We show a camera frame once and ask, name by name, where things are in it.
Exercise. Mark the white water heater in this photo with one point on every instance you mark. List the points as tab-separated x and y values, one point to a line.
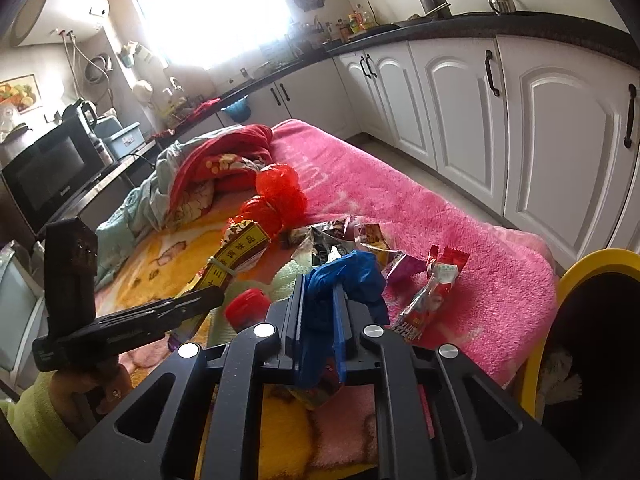
60	12

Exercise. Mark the person's left hand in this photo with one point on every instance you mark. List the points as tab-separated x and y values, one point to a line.
112	380

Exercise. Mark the white kitchen cabinets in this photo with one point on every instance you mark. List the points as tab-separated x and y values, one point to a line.
450	95

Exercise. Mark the red bottle cap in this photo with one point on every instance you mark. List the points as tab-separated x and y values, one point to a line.
247	307

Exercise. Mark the black microwave oven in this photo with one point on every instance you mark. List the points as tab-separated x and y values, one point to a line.
47	175

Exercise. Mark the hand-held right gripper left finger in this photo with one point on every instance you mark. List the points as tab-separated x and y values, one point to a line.
290	332

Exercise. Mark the black cooking pot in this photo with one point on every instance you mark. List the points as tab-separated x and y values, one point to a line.
435	5

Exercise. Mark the silver brown snack wrapper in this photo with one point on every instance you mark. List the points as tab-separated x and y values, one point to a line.
325	237

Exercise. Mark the red plastic bag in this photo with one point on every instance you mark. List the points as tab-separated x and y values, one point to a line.
277	195

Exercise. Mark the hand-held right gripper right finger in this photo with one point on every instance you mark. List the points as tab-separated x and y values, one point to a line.
340	340

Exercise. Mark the pale green quilt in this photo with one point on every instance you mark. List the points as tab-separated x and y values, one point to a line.
145	195

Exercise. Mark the window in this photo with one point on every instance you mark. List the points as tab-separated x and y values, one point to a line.
210	10

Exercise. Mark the steel kettle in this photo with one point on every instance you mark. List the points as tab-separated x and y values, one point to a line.
501	2

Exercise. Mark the blue plastic basin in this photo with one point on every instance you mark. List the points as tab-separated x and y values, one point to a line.
236	110

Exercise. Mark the yellow trash bin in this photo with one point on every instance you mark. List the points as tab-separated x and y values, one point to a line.
565	290

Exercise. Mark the blue plastic bag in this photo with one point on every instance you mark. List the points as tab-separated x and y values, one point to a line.
350	272

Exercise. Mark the pink printed fleece blanket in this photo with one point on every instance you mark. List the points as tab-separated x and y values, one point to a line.
425	195

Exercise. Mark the person's left forearm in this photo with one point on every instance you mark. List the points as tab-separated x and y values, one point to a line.
40	425

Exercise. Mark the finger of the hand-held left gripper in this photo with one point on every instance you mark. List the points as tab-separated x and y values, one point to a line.
165	312

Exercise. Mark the purple snack wrapper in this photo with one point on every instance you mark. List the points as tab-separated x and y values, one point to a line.
402	270

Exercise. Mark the red cloth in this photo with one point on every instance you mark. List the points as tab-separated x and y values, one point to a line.
202	108

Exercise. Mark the hanging metal basin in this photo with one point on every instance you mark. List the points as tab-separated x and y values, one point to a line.
99	67

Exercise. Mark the fruit wall poster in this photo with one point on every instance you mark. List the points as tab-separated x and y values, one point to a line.
17	94

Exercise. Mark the white round pot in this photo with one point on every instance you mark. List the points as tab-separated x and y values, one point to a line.
142	92

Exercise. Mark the black electric kettle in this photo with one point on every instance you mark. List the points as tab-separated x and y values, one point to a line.
86	112

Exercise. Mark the yellow brown seasoning packet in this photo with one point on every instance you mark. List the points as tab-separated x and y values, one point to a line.
240	252

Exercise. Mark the red white snack wrapper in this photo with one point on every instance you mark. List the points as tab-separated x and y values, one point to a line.
430	295

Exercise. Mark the white crumpled tissue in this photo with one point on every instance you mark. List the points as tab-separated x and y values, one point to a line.
562	375

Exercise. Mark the blue plastic storage box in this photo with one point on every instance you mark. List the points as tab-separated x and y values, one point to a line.
120	137

